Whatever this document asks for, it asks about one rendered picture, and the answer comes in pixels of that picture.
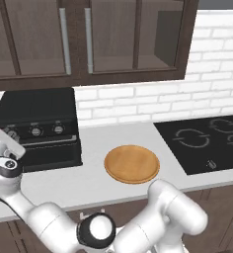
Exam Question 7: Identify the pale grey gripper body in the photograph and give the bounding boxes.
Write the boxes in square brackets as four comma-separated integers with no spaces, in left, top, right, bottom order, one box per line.
[0,121,27,159]

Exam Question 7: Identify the round toaster oven knob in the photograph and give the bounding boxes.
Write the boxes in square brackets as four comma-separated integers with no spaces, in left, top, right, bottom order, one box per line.
[30,126,42,138]
[52,124,65,135]
[6,128,19,139]

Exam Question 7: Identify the black toaster oven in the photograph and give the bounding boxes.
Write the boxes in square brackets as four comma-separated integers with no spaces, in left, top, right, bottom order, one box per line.
[0,87,84,173]

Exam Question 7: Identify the black toaster oven door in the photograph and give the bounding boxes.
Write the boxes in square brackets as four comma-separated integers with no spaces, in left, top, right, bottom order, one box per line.
[18,139,84,173]

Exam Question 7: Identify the dark glass cupboard door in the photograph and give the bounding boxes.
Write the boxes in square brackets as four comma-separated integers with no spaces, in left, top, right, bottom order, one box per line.
[83,0,193,76]
[0,0,74,82]

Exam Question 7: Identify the round wooden plate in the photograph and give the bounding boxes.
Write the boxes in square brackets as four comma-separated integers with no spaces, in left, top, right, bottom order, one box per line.
[104,144,162,185]

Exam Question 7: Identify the black hob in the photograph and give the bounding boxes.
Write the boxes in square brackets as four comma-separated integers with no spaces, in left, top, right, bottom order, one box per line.
[153,114,233,177]

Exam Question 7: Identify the dark wooden base cupboard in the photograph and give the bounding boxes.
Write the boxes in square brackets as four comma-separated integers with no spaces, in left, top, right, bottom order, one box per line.
[0,187,233,253]

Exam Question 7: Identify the grey toaster oven door handle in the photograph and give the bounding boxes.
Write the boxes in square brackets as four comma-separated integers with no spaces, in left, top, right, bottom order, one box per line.
[19,135,79,147]

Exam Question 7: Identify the silver drawer handle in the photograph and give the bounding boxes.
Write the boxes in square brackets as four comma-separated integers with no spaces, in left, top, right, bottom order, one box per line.
[79,208,107,221]

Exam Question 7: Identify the grey cupboard door handle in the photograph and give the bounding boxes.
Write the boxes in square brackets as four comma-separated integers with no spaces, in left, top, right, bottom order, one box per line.
[58,7,73,76]
[84,7,95,75]

